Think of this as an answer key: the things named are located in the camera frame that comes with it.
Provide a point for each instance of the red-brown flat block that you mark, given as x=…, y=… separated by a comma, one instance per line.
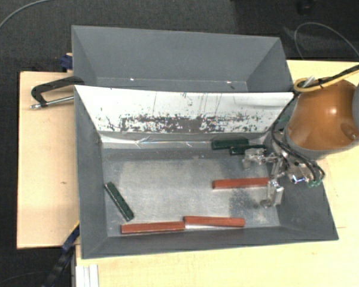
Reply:
x=152, y=227
x=239, y=183
x=214, y=221

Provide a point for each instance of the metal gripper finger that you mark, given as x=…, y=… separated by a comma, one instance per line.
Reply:
x=274, y=193
x=254, y=158

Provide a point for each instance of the grey metal bin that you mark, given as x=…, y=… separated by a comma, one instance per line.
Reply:
x=173, y=178

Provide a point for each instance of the dark green flat block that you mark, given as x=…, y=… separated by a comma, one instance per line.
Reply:
x=119, y=201
x=228, y=144

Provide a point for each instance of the pale wood flat board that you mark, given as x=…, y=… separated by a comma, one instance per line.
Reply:
x=48, y=166

